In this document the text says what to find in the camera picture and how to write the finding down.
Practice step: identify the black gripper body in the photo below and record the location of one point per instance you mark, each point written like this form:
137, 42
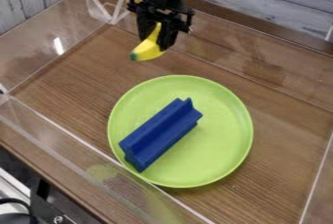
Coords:
175, 11

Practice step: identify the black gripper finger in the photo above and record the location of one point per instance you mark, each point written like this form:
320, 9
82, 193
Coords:
146, 24
167, 34

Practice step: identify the yellow banana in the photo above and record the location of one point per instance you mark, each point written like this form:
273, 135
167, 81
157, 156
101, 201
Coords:
147, 50

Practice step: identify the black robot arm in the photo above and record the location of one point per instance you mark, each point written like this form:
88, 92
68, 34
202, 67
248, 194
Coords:
167, 14

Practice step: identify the green round plate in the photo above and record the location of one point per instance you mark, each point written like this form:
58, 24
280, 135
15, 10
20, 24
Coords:
213, 149

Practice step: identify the blue plastic block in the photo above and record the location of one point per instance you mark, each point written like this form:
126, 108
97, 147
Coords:
146, 144

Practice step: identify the clear acrylic enclosure wall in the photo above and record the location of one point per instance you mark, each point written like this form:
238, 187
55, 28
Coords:
64, 72

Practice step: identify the black metal bracket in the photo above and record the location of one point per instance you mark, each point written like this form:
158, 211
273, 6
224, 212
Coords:
46, 212

